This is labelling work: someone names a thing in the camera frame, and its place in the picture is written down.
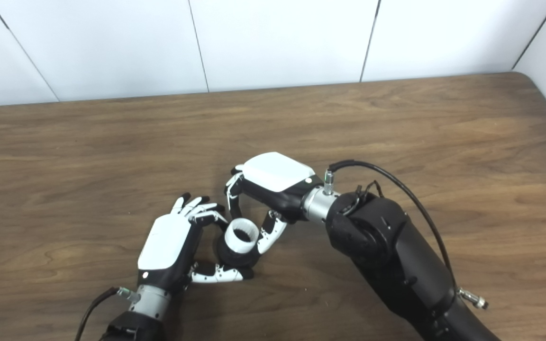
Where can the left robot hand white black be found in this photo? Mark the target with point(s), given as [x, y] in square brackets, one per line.
[168, 241]

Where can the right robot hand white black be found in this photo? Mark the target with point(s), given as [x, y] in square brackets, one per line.
[277, 173]

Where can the round black part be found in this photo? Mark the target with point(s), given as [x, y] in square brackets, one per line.
[235, 258]

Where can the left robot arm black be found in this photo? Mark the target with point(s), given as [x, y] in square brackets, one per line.
[145, 312]

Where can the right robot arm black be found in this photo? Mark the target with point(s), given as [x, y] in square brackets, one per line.
[396, 255]

